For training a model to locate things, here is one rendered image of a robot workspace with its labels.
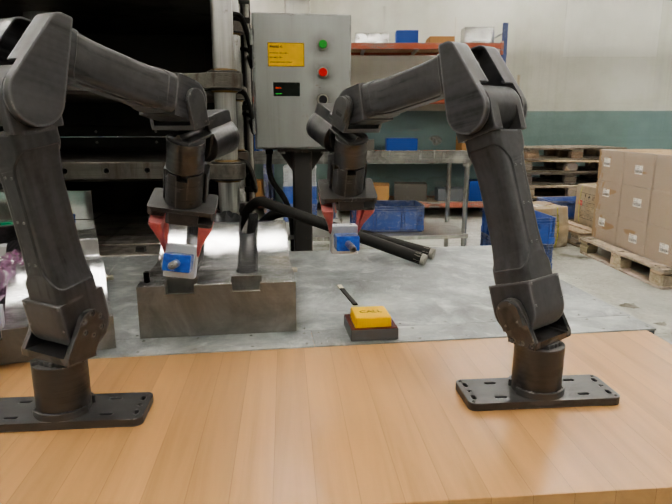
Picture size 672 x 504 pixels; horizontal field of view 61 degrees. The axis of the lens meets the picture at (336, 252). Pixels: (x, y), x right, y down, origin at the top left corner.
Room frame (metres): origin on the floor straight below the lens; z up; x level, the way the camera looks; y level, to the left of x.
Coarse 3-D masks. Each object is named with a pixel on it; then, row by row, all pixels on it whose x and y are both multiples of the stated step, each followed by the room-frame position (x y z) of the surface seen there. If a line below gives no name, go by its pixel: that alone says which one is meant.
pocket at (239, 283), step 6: (234, 276) 0.95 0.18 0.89; (240, 276) 0.96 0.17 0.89; (246, 276) 0.96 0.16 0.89; (252, 276) 0.96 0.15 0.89; (258, 276) 0.96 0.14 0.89; (234, 282) 0.95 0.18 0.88; (240, 282) 0.96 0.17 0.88; (246, 282) 0.96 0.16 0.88; (252, 282) 0.96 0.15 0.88; (258, 282) 0.96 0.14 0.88; (234, 288) 0.95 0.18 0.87; (240, 288) 0.95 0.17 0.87; (246, 288) 0.96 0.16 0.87; (252, 288) 0.96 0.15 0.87; (258, 288) 0.96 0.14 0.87
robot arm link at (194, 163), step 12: (180, 132) 0.86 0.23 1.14; (192, 132) 0.86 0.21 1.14; (204, 132) 0.88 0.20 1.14; (168, 144) 0.84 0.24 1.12; (180, 144) 0.83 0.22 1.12; (192, 144) 0.84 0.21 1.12; (204, 144) 0.85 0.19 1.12; (168, 156) 0.84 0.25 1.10; (180, 156) 0.83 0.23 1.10; (192, 156) 0.84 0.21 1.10; (204, 156) 0.86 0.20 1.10; (168, 168) 0.85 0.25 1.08; (180, 168) 0.84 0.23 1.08; (192, 168) 0.84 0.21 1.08
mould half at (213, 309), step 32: (224, 224) 1.22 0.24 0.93; (160, 256) 1.11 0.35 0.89; (224, 256) 1.12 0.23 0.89; (288, 256) 1.13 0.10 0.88; (160, 288) 0.89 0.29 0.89; (224, 288) 0.91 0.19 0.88; (288, 288) 0.92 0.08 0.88; (160, 320) 0.89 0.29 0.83; (192, 320) 0.90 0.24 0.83; (224, 320) 0.91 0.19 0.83; (256, 320) 0.91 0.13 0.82; (288, 320) 0.92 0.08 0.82
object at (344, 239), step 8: (336, 224) 1.08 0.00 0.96; (344, 224) 1.08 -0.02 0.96; (352, 224) 1.08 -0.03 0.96; (336, 232) 1.06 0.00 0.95; (344, 232) 1.06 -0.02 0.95; (352, 232) 1.06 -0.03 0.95; (336, 240) 1.02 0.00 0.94; (344, 240) 1.02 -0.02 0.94; (352, 240) 1.02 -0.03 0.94; (336, 248) 1.02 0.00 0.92; (344, 248) 1.02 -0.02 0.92; (352, 248) 0.99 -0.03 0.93
